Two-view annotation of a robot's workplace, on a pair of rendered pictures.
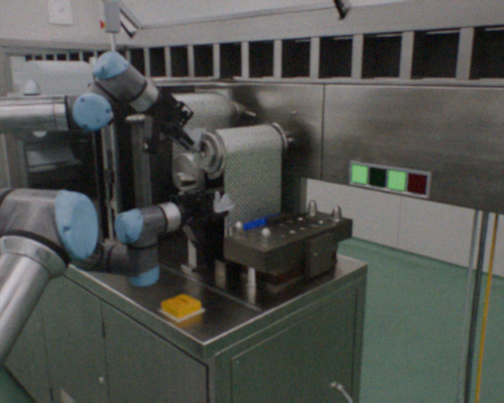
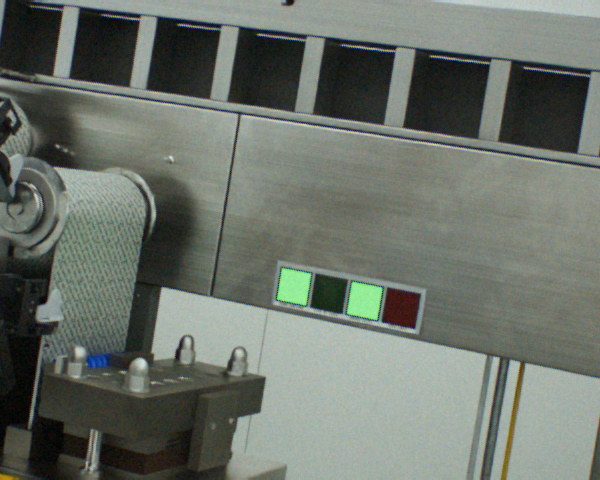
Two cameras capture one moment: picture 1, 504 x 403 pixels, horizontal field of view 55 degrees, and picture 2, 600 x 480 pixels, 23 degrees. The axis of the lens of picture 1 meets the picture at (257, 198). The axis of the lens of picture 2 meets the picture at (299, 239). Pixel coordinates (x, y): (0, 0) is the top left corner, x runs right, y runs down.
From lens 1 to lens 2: 0.88 m
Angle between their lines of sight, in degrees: 24
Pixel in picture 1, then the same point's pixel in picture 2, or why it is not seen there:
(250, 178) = (91, 270)
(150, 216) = not seen: outside the picture
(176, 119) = not seen: outside the picture
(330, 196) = not seen: hidden behind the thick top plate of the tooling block
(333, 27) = (269, 15)
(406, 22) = (405, 33)
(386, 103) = (356, 163)
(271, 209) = (112, 341)
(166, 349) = not seen: outside the picture
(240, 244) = (85, 386)
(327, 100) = (243, 144)
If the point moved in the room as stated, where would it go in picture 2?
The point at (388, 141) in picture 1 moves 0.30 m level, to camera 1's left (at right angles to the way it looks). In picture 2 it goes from (354, 231) to (169, 203)
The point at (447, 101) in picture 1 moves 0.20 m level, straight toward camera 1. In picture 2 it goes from (463, 172) to (479, 173)
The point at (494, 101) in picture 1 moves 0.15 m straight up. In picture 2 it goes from (536, 181) to (553, 79)
